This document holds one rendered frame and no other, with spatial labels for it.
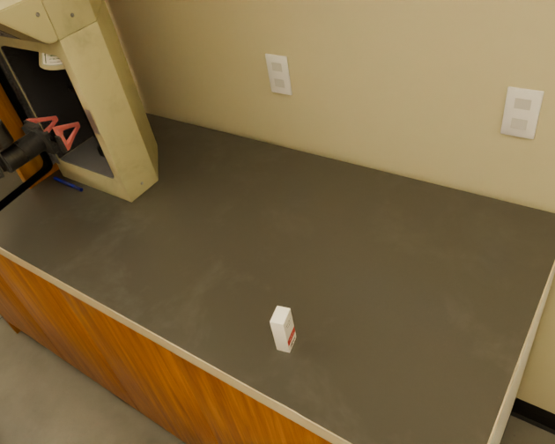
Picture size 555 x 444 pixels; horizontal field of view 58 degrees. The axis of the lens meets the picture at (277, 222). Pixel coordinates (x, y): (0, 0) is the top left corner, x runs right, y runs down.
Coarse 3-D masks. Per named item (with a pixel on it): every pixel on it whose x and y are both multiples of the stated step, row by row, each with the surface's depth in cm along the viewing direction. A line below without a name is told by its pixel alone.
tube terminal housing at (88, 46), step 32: (64, 0) 110; (96, 0) 123; (64, 32) 112; (96, 32) 118; (64, 64) 117; (96, 64) 121; (96, 96) 123; (128, 96) 133; (128, 128) 134; (128, 160) 137; (128, 192) 140
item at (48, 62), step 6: (42, 54) 124; (48, 54) 123; (42, 60) 125; (48, 60) 124; (54, 60) 123; (60, 60) 123; (42, 66) 126; (48, 66) 124; (54, 66) 124; (60, 66) 123
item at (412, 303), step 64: (192, 128) 169; (64, 192) 151; (192, 192) 142; (256, 192) 137; (320, 192) 133; (384, 192) 129; (448, 192) 125; (64, 256) 129; (128, 256) 125; (192, 256) 122; (256, 256) 119; (320, 256) 115; (384, 256) 112; (448, 256) 110; (512, 256) 107; (128, 320) 110; (192, 320) 107; (256, 320) 105; (320, 320) 102; (384, 320) 100; (448, 320) 98; (512, 320) 95; (256, 384) 94; (320, 384) 92; (384, 384) 90; (448, 384) 88
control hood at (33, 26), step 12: (0, 0) 106; (12, 0) 104; (24, 0) 103; (36, 0) 105; (0, 12) 100; (12, 12) 102; (24, 12) 104; (36, 12) 106; (0, 24) 102; (12, 24) 102; (24, 24) 104; (36, 24) 106; (48, 24) 108; (24, 36) 109; (36, 36) 107; (48, 36) 109
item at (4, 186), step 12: (0, 84) 133; (0, 96) 134; (0, 108) 134; (12, 108) 138; (12, 120) 138; (12, 132) 139; (36, 156) 147; (0, 168) 138; (24, 168) 144; (36, 168) 148; (0, 180) 138; (12, 180) 142; (24, 180) 145; (0, 192) 139
